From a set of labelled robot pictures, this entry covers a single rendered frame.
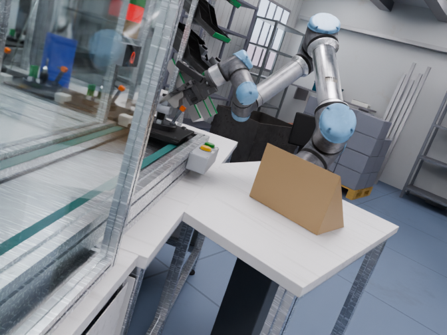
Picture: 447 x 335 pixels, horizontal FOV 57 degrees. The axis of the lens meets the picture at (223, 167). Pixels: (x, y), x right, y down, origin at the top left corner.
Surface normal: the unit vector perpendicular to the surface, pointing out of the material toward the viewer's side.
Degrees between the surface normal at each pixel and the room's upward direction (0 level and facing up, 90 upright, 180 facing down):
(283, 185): 90
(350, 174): 90
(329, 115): 56
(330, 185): 90
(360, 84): 90
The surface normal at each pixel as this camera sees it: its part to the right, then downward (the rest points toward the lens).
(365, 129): -0.59, 0.04
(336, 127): 0.04, -0.33
